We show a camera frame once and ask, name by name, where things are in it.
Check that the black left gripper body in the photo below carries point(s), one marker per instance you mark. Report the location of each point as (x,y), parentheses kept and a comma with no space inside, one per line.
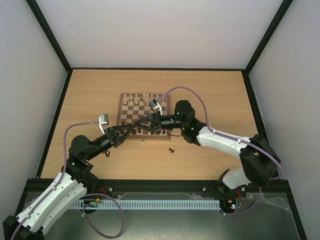
(112,139)

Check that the wooden chess board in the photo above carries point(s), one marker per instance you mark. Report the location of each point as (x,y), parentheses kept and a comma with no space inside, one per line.
(131,112)

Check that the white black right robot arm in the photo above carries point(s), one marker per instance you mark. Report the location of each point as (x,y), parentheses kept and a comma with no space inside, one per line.
(259,162)

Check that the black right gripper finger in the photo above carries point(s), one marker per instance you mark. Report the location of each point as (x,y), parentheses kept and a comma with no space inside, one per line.
(146,120)
(148,128)

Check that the black aluminium frame rail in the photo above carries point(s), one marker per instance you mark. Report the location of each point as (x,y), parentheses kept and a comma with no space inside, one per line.
(204,188)

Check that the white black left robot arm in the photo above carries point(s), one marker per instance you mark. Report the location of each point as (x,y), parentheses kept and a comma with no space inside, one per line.
(71,184)

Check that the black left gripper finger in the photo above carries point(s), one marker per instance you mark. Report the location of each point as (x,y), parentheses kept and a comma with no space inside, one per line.
(126,127)
(122,137)

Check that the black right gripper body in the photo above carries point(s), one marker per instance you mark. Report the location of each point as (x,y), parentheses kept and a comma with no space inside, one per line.
(157,121)

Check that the white slotted cable duct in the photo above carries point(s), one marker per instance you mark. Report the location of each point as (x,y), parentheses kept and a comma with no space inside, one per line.
(148,205)

